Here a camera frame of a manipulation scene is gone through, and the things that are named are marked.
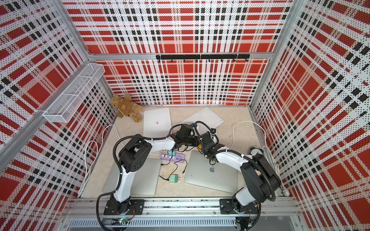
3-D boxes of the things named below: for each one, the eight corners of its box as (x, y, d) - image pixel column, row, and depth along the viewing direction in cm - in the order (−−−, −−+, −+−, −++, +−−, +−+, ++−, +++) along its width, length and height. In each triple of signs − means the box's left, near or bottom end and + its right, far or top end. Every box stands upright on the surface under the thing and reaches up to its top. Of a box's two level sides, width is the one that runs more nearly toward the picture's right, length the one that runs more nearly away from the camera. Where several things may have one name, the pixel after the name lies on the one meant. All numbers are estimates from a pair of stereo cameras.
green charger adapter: (169, 182, 84) (168, 181, 82) (170, 176, 86) (169, 174, 84) (179, 182, 84) (179, 181, 82) (180, 176, 86) (179, 174, 84)
